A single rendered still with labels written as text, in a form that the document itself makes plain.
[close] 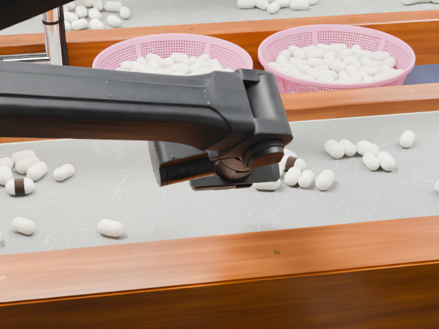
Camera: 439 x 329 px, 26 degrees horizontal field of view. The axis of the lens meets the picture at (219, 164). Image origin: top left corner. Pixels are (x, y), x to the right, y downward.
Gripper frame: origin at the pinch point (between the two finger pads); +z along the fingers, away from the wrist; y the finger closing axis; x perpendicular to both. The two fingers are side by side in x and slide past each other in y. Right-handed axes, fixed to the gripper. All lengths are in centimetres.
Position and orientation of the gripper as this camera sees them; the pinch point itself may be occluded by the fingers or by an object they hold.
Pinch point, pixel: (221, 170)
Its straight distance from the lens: 115.3
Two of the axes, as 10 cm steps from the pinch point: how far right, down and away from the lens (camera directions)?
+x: 0.9, 9.8, -1.8
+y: -9.9, 0.7, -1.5
